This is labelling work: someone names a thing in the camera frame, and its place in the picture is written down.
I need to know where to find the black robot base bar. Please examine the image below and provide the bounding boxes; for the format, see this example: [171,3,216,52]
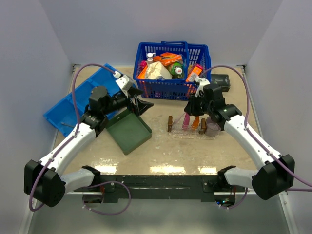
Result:
[72,174,247,204]

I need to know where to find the purple translucent cup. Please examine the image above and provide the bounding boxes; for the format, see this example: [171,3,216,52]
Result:
[205,117,221,138]

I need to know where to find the pink toothpaste tube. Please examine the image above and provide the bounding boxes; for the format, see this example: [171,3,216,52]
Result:
[182,113,190,130]

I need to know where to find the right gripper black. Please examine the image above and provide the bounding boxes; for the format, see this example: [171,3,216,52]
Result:
[185,92,213,117]

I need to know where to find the light blue compartment bin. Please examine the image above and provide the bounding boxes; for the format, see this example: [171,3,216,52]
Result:
[43,68,119,136]

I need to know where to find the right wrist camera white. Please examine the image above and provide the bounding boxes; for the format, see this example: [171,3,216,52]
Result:
[194,76,210,97]

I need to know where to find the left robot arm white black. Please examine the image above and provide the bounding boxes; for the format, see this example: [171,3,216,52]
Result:
[24,86,153,211]

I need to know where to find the orange scrub sponge pack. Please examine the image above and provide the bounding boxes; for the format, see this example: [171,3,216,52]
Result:
[137,66,148,79]

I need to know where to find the orange cardboard box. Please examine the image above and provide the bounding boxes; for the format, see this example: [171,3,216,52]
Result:
[153,52,183,67]

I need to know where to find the green soda bottle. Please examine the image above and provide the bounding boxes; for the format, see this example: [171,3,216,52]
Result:
[168,62,184,79]

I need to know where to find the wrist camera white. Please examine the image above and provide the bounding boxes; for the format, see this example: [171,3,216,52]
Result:
[116,75,134,98]
[194,76,210,97]

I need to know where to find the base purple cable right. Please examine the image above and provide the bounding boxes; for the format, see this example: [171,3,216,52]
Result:
[218,184,248,210]

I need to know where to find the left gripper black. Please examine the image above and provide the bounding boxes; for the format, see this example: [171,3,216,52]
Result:
[102,86,153,116]

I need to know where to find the crumpled beige paper bag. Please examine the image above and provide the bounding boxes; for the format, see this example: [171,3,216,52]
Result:
[145,62,172,80]

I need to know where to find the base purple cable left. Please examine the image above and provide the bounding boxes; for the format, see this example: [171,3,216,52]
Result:
[82,182,132,216]

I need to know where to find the grey toothbrush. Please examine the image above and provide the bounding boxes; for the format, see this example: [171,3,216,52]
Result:
[61,122,75,128]

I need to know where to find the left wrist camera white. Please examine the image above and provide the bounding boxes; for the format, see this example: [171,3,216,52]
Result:
[116,75,134,98]

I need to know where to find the orange toothpaste tube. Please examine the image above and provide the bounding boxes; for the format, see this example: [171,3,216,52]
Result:
[191,116,199,131]

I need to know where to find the clear glass tray wooden handles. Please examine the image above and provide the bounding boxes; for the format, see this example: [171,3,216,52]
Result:
[167,116,216,139]

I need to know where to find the green metal tray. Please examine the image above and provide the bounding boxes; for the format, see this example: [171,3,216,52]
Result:
[105,110,152,155]

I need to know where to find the pink carton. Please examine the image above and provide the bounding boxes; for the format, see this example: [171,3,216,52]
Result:
[139,60,147,72]

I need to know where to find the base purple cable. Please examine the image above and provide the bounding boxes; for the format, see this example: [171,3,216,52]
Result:
[82,182,132,216]
[218,184,248,210]

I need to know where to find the white pump bottle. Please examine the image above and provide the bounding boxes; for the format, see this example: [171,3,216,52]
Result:
[146,52,156,66]

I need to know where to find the dark blue shopping basket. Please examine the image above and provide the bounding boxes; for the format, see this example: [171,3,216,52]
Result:
[133,41,211,100]

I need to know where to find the black box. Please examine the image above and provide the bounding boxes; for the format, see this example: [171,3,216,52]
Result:
[211,74,231,92]

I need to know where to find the orange pink snack box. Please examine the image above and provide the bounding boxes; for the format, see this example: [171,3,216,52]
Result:
[186,63,203,82]

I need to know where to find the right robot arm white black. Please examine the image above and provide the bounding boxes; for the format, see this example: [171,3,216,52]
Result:
[184,83,295,200]

